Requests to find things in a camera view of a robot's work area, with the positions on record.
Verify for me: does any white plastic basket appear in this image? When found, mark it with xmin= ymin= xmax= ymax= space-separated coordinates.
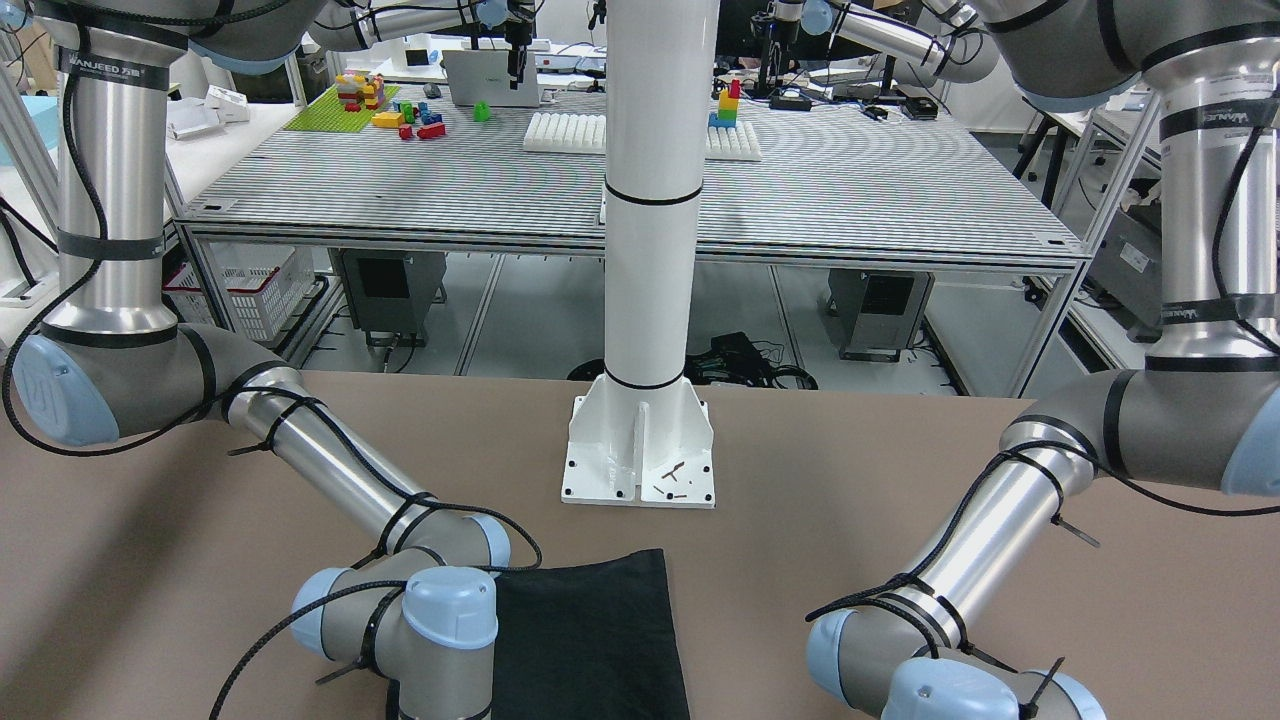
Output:
xmin=163 ymin=243 xmax=314 ymax=343

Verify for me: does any striped background work table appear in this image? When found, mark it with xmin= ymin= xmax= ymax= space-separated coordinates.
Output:
xmin=180 ymin=102 xmax=1091 ymax=278

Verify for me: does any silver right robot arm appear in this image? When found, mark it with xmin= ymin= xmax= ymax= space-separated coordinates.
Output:
xmin=3 ymin=1 xmax=511 ymax=719

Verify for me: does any white central robot column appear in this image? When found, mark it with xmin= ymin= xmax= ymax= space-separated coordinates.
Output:
xmin=559 ymin=1 xmax=718 ymax=509

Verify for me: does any green lego baseplate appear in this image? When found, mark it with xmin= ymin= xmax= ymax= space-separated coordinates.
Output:
xmin=282 ymin=85 xmax=401 ymax=133

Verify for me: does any black graphic t-shirt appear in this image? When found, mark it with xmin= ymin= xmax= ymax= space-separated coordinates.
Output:
xmin=385 ymin=548 xmax=692 ymax=720

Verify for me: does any white peg tray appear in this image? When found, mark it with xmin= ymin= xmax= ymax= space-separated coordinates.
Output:
xmin=522 ymin=111 xmax=607 ymax=155

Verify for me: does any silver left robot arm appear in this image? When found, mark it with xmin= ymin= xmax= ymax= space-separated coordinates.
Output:
xmin=806 ymin=1 xmax=1277 ymax=719

